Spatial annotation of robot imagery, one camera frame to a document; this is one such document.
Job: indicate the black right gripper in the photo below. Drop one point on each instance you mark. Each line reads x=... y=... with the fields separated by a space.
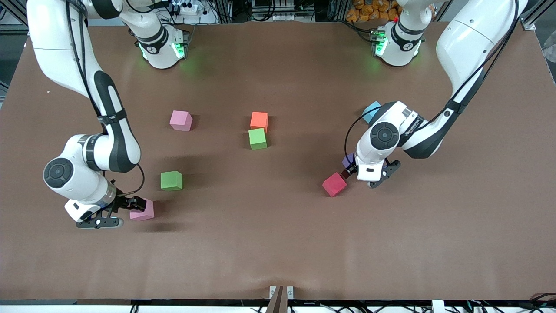
x=123 y=202

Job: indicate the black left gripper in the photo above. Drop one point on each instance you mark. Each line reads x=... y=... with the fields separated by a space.
x=346 y=173

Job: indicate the purple foam cube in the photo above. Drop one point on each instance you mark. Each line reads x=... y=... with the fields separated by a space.
x=347 y=161

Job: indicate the pink foam cube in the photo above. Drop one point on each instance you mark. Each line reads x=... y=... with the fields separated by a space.
x=180 y=121
x=147 y=214

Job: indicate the red foam cube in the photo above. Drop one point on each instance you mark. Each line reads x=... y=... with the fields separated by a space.
x=334 y=184

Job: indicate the green foam cube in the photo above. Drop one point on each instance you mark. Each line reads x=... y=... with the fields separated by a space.
x=257 y=139
x=171 y=181

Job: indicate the orange foam cube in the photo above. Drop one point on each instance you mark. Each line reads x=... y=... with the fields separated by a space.
x=259 y=120

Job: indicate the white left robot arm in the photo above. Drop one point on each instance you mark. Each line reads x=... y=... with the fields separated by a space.
x=384 y=137

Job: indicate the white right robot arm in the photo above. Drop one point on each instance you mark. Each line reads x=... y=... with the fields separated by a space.
x=93 y=152

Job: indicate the light blue foam cube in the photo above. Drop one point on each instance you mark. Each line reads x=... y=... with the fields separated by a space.
x=370 y=114

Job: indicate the brown table cover sheet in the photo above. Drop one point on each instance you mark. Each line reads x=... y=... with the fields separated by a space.
x=278 y=239

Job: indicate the bag of orange fruit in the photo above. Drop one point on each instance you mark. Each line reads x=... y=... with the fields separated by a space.
x=369 y=11

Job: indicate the white rack device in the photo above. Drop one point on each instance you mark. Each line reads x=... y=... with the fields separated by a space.
x=282 y=11

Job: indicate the white power strip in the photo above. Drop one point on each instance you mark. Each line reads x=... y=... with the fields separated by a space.
x=186 y=8

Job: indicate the clear plastic bag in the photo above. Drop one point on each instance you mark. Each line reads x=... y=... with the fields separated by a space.
x=552 y=48

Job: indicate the small metal table bracket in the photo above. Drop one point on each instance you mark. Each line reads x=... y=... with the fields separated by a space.
x=290 y=292

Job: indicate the aluminium frame profile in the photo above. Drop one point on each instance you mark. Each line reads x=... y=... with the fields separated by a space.
x=532 y=21
x=11 y=29

